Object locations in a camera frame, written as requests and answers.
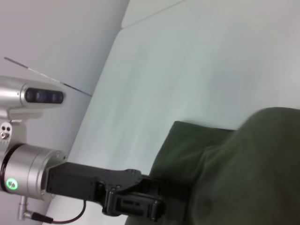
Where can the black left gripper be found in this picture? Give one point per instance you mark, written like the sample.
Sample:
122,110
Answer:
77,180

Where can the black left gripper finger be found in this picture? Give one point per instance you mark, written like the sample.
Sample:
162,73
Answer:
164,187

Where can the dark green FREE T-shirt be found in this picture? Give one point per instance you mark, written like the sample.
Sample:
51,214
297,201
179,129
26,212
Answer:
234,175

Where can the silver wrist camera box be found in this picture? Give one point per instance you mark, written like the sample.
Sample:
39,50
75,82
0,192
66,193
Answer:
30,98

